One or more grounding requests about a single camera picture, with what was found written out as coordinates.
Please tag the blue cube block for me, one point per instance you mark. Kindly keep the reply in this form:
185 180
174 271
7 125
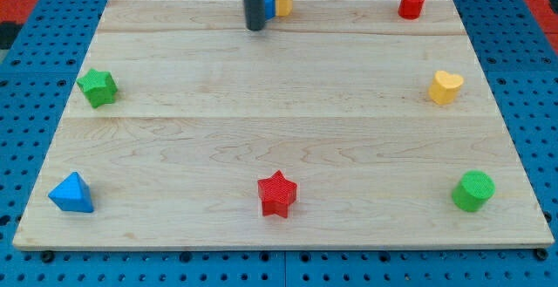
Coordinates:
270 9

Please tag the yellow heart block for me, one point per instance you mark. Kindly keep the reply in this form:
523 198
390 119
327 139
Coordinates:
445 87

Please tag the red star block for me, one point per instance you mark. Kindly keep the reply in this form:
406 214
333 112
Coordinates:
276 194

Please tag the light wooden board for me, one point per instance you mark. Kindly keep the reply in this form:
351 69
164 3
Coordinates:
334 95

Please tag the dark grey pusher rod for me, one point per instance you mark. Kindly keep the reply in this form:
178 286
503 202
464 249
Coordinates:
254 11

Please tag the red cylinder block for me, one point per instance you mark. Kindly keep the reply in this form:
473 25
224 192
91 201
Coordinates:
410 9

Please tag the green star block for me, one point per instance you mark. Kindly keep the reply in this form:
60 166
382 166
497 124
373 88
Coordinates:
98 87

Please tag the green cylinder block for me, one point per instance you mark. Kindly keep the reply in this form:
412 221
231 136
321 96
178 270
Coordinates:
474 190

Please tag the blue triangle block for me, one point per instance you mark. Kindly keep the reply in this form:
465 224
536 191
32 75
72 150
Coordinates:
72 195

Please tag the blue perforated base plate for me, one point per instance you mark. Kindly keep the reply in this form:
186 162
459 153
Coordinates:
36 77

